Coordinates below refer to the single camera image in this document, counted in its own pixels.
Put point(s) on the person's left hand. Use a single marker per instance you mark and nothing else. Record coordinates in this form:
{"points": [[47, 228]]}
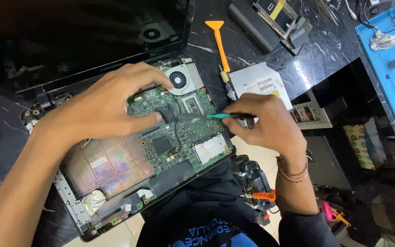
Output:
{"points": [[94, 106]]}

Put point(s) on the person's right hand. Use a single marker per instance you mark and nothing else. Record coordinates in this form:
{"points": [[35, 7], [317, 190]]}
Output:
{"points": [[273, 127]]}

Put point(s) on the teal and black cleaning brush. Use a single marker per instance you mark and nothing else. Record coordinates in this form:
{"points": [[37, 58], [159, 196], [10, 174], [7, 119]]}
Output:
{"points": [[218, 116]]}

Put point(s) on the beige computer case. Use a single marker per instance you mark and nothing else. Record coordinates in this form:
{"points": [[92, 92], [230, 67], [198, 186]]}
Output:
{"points": [[312, 111]]}

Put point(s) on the silver optical disc drive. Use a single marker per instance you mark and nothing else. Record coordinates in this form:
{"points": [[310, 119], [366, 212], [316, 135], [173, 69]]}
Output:
{"points": [[257, 80]]}

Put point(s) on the black tool with orange spring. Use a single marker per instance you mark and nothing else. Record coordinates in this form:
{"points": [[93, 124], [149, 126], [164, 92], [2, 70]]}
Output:
{"points": [[255, 181]]}

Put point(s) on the dark grey box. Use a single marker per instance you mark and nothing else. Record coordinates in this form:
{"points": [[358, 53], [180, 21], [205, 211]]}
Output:
{"points": [[327, 163]]}

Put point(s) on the black opened laptop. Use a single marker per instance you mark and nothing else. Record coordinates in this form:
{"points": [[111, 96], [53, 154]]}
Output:
{"points": [[122, 171]]}

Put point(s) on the patterned yellow cloth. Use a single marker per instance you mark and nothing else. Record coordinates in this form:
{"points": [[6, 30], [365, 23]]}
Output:
{"points": [[358, 147]]}

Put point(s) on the silver laptop cooling fan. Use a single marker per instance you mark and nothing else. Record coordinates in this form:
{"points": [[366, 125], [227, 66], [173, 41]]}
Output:
{"points": [[180, 79]]}

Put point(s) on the green laptop motherboard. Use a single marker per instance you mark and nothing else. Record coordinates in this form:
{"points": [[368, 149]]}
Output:
{"points": [[180, 144]]}

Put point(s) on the crumpled silver foil piece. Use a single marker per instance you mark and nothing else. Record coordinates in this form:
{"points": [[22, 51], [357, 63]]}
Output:
{"points": [[93, 202]]}

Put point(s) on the orange plastic pry tool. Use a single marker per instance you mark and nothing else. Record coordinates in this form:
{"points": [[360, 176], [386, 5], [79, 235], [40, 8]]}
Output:
{"points": [[219, 44]]}

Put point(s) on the black hooded sweatshirt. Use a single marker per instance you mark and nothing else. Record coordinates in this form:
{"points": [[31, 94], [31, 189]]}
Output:
{"points": [[211, 205]]}

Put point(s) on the pink hand tool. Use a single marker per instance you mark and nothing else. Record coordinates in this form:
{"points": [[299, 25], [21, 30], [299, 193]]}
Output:
{"points": [[331, 211]]}

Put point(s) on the grey laptop battery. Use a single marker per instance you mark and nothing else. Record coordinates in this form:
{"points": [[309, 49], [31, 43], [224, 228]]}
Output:
{"points": [[249, 27]]}

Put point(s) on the metal drive caddy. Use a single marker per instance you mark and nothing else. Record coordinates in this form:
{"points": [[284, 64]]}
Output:
{"points": [[283, 20]]}

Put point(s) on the metal tweezers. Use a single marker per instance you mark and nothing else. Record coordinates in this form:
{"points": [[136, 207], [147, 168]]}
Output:
{"points": [[327, 12]]}

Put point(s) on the crumpled white tissue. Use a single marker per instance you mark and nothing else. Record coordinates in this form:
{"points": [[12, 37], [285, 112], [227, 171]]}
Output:
{"points": [[383, 41]]}

